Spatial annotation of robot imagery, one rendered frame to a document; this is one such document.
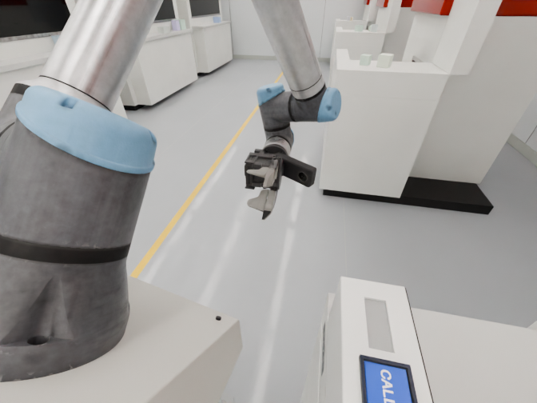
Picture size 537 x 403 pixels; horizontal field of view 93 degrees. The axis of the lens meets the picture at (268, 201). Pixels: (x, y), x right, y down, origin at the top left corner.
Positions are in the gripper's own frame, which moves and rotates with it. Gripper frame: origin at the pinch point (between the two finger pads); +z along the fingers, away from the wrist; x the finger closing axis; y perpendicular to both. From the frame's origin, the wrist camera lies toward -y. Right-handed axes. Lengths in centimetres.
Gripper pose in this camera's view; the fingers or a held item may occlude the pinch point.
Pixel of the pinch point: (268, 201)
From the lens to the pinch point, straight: 50.6
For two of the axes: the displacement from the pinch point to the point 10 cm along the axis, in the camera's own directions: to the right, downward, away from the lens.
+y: -9.8, -1.4, 1.3
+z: -1.8, 5.7, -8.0
